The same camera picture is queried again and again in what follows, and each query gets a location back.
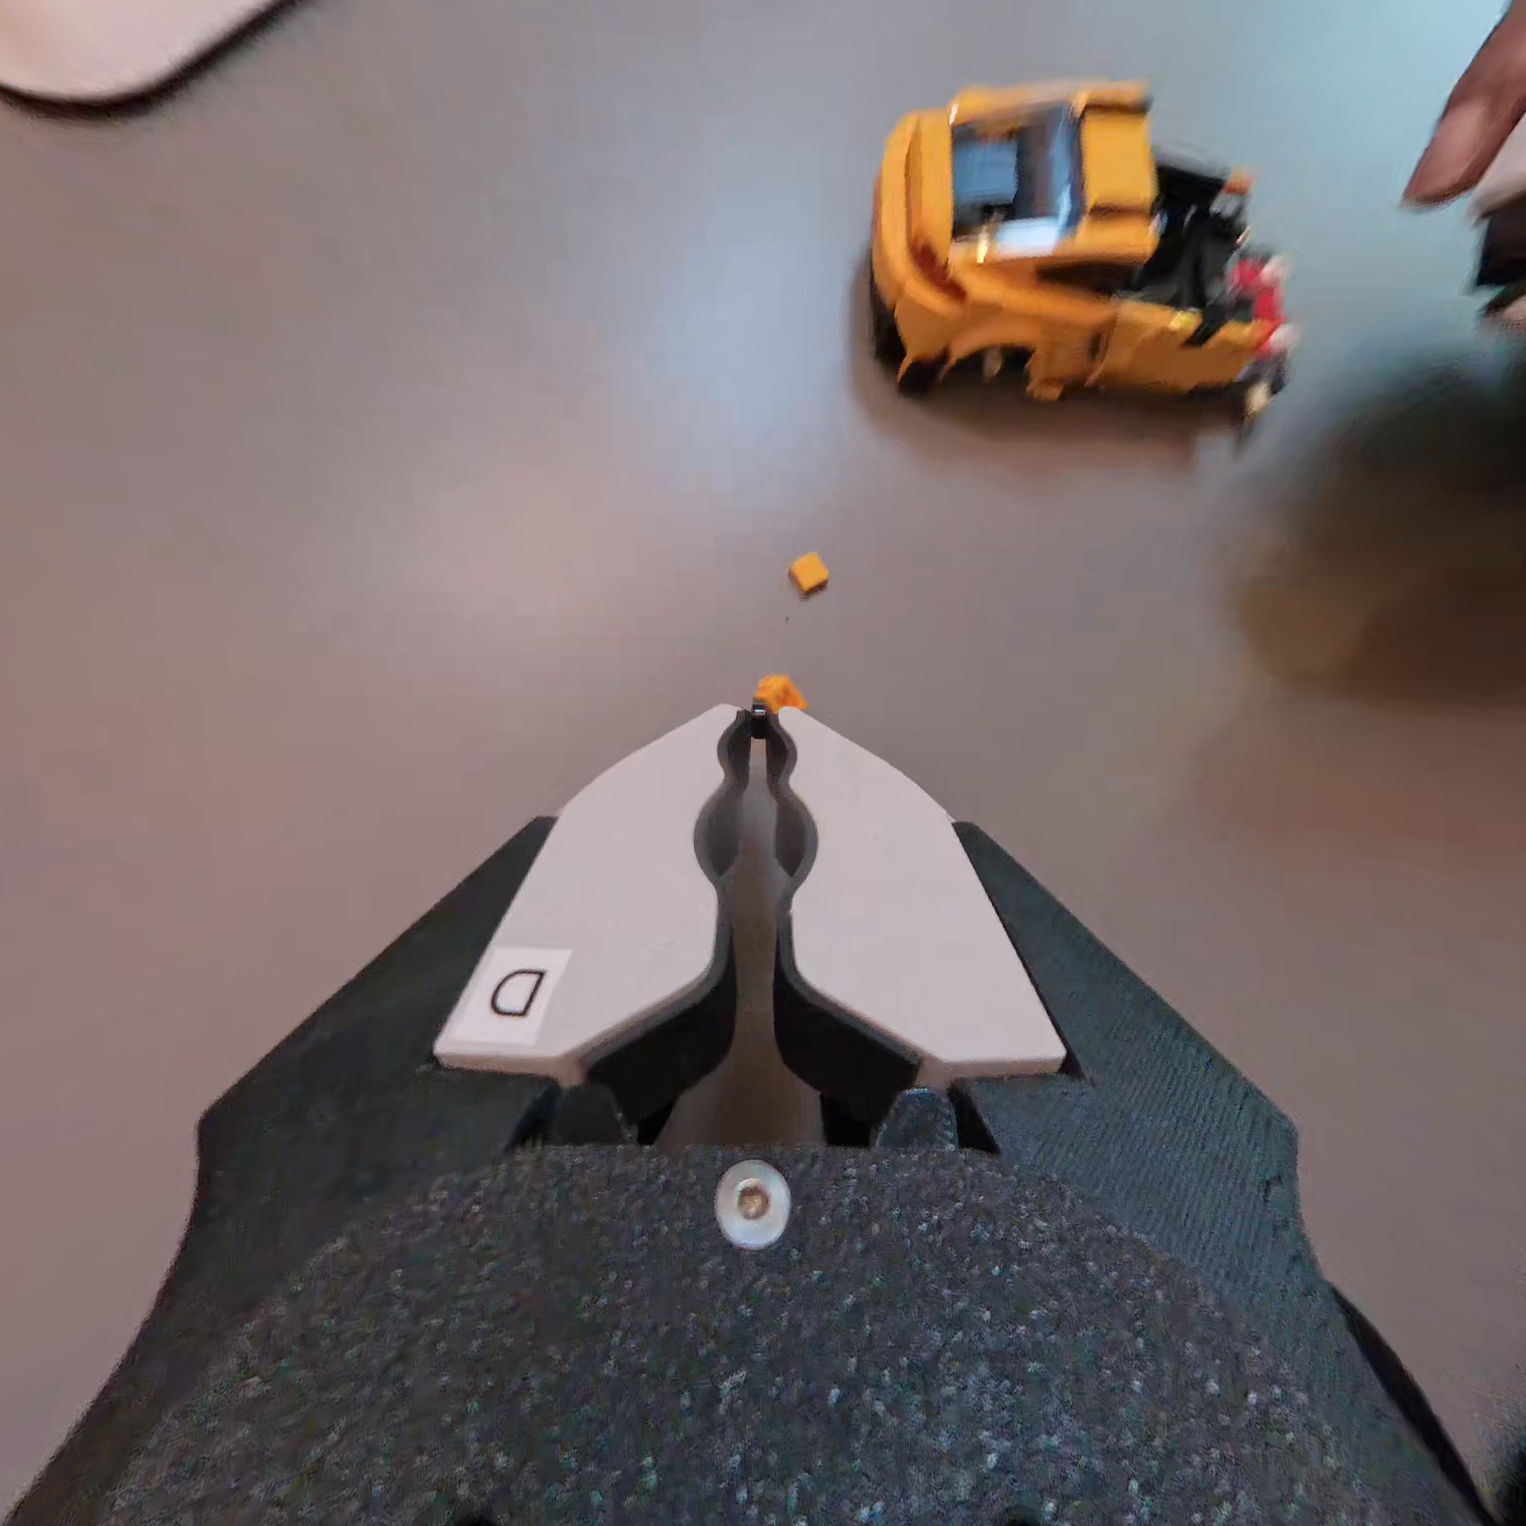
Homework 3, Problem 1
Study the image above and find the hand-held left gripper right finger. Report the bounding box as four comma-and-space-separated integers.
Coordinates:
763, 705, 1068, 1144

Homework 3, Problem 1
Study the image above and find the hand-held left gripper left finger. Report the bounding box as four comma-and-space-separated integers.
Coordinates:
432, 703, 765, 1144

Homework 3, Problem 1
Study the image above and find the yellow lego car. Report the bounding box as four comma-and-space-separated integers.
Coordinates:
868, 76, 1301, 419

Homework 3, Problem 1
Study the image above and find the person's right hand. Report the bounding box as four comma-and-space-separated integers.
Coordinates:
1404, 0, 1526, 207

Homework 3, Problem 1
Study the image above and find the white book stand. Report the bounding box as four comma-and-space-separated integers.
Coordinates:
0, 0, 292, 114

